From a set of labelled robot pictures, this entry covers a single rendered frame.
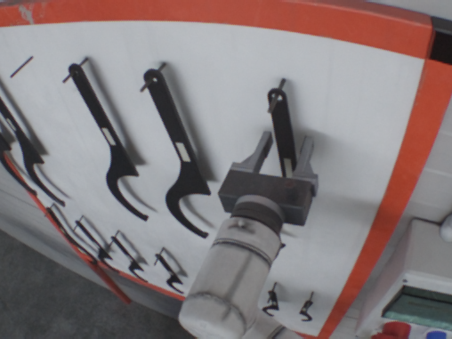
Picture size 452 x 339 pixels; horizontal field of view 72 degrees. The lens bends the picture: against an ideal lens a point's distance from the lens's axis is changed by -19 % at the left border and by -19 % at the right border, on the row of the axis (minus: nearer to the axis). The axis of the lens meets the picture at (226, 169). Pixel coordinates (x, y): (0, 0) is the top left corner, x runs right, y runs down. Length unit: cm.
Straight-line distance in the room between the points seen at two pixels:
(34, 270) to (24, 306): 37
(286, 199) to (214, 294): 17
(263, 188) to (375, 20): 29
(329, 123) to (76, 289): 280
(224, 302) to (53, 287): 291
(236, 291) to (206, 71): 36
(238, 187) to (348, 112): 21
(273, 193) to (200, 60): 25
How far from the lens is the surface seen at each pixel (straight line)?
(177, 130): 70
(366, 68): 54
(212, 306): 44
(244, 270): 46
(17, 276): 359
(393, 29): 50
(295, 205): 52
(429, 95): 55
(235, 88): 63
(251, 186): 55
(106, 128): 82
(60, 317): 317
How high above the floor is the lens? 260
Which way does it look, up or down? 49 degrees down
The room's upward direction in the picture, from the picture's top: 9 degrees counter-clockwise
